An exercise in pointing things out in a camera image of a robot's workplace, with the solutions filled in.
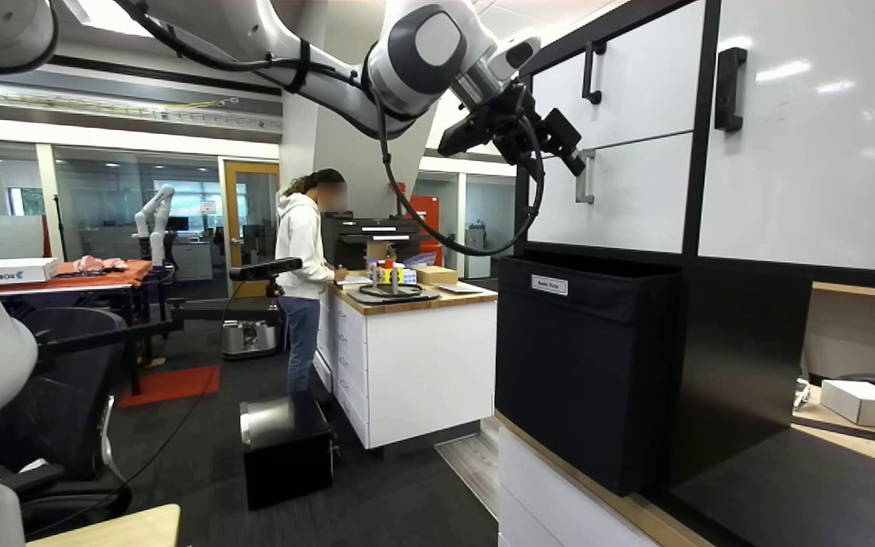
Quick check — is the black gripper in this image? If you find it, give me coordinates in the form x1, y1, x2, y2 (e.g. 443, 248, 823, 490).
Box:
463, 82, 589, 180

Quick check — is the black office chair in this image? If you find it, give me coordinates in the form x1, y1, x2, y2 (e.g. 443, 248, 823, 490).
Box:
0, 301, 136, 542

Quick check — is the person in white hoodie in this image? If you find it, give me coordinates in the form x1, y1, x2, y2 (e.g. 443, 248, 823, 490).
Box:
269, 168, 351, 399

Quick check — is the red floor mat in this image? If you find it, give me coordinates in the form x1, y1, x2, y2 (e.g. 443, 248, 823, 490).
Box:
116, 362, 226, 412

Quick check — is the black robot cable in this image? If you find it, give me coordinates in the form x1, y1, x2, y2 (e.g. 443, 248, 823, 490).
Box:
116, 0, 549, 262

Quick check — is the small tan cardboard box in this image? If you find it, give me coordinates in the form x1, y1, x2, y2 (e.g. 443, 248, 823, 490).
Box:
417, 263, 463, 290

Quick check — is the white island wooden top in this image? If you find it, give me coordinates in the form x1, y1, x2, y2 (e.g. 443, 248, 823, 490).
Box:
312, 266, 502, 452

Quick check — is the light wooden table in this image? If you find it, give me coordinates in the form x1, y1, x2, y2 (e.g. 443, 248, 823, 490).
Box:
24, 501, 186, 547

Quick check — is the flat white labelled box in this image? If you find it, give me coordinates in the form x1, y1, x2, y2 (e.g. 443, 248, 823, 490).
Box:
0, 256, 62, 290

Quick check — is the white cabinet door black handle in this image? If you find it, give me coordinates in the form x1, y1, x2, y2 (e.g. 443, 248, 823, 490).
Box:
700, 0, 875, 278

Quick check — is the black fabric storage bin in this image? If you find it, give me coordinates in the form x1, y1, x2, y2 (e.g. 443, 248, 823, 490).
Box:
493, 252, 685, 497

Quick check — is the black printer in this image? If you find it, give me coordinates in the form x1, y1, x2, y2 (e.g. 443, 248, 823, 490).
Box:
320, 208, 422, 274

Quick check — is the black counter mat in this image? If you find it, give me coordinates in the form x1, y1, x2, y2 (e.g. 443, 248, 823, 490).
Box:
672, 429, 875, 547

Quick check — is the white drawer black handle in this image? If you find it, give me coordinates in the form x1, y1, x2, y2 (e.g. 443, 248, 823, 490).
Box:
530, 0, 707, 151

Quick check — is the black floor box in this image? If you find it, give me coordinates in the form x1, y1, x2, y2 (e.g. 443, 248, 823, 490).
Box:
236, 393, 341, 515

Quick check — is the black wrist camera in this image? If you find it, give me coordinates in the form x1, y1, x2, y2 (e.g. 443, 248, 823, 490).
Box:
434, 102, 507, 161

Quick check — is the round black tray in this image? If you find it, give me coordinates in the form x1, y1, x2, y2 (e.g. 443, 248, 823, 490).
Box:
354, 284, 443, 308

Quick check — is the plain white cardboard box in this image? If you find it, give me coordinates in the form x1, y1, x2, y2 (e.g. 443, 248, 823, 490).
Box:
816, 378, 875, 432

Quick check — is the table with red cloth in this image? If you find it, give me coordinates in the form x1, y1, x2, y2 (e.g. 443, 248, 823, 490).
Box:
0, 256, 173, 399

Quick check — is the white counter wooden top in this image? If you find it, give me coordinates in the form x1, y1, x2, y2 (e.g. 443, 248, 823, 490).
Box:
434, 408, 875, 547

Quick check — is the yellow bottle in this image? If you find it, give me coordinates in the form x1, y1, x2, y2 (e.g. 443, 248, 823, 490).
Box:
375, 256, 404, 294

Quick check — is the white floor appliance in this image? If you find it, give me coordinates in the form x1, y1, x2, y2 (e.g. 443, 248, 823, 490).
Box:
218, 317, 283, 358

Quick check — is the wooden door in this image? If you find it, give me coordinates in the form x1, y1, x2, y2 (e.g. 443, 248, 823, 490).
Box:
218, 157, 284, 274

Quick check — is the red cabinet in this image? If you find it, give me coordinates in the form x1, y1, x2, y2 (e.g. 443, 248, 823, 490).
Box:
396, 190, 448, 266

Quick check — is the black cabinet frame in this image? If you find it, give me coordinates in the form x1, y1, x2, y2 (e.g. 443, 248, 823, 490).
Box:
493, 0, 875, 497

